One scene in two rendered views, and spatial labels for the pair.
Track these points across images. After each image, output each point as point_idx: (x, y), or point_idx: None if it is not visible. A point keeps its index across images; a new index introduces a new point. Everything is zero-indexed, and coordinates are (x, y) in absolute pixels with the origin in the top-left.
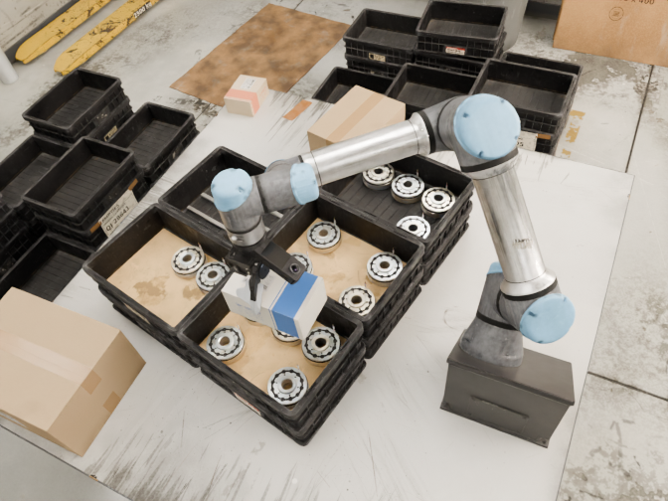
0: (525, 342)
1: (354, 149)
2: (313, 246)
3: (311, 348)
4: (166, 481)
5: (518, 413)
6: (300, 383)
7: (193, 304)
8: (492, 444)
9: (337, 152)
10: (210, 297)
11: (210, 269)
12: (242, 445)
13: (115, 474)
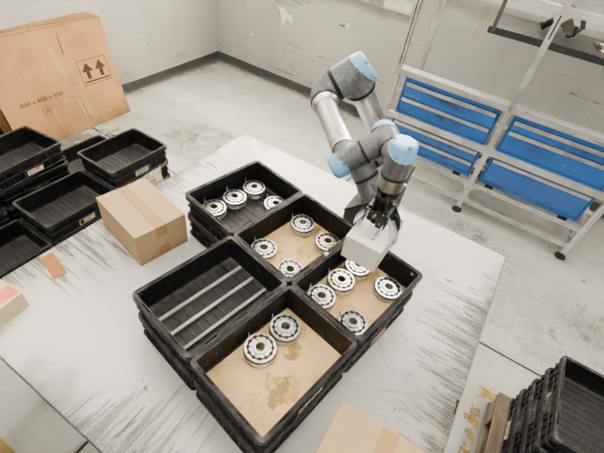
0: (341, 200)
1: (342, 120)
2: (272, 255)
3: (361, 270)
4: (432, 404)
5: (398, 200)
6: (386, 279)
7: (306, 350)
8: None
9: (343, 126)
10: (326, 314)
11: (279, 326)
12: (403, 348)
13: (432, 449)
